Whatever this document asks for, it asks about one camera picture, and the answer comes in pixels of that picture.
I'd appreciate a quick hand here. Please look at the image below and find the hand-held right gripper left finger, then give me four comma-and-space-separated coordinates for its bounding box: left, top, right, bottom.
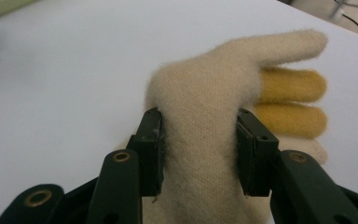
86, 106, 166, 224

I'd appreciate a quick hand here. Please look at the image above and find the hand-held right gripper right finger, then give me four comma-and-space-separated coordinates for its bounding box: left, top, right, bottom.
235, 107, 358, 224

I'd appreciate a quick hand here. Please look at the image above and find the cream glove with yellow fingers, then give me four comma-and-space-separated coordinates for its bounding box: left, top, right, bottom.
115, 28, 330, 224

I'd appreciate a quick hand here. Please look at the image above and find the light green plastic basket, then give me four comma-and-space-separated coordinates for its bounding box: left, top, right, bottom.
0, 0, 40, 24

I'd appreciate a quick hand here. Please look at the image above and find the white metal stand frame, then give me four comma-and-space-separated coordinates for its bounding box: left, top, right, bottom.
328, 0, 347, 21

